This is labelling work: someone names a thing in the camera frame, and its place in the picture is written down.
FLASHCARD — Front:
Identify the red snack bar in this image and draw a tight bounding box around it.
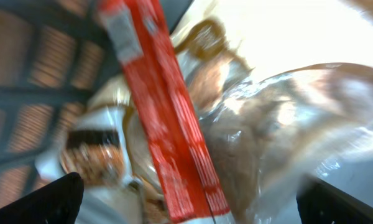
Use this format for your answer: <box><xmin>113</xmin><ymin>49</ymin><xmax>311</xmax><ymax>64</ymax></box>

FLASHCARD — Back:
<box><xmin>98</xmin><ymin>0</ymin><xmax>234</xmax><ymax>223</ymax></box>

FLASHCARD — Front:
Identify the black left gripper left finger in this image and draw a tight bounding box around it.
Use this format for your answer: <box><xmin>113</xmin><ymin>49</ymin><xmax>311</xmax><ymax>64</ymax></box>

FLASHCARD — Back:
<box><xmin>0</xmin><ymin>172</ymin><xmax>84</xmax><ymax>224</ymax></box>

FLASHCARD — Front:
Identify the grey plastic mesh basket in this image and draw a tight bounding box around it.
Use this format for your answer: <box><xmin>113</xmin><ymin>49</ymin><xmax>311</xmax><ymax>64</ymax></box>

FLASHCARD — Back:
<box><xmin>0</xmin><ymin>0</ymin><xmax>193</xmax><ymax>215</ymax></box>

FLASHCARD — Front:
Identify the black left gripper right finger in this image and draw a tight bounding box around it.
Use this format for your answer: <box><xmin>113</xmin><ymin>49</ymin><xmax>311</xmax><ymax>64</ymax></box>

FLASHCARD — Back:
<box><xmin>296</xmin><ymin>176</ymin><xmax>373</xmax><ymax>224</ymax></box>

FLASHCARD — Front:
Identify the beige cookie bag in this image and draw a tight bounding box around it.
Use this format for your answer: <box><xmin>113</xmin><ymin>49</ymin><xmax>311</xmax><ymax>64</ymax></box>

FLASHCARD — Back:
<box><xmin>36</xmin><ymin>1</ymin><xmax>373</xmax><ymax>223</ymax></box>

